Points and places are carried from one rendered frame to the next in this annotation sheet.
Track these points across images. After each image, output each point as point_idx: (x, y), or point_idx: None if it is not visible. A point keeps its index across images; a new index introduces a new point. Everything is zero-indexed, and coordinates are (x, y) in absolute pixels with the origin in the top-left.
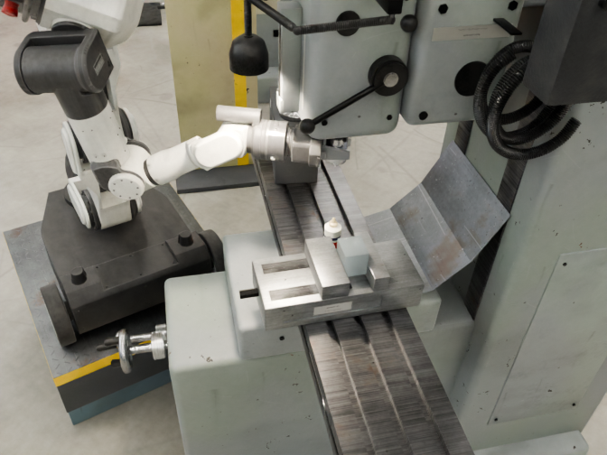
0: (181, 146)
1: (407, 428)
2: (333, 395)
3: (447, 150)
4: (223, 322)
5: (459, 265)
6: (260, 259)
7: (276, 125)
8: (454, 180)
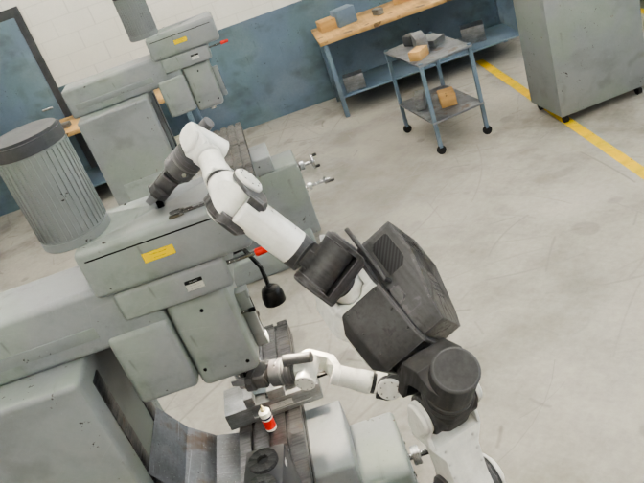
0: (345, 367)
1: (259, 349)
2: (287, 353)
3: (155, 474)
4: (360, 443)
5: (195, 430)
6: None
7: (275, 359)
8: (165, 458)
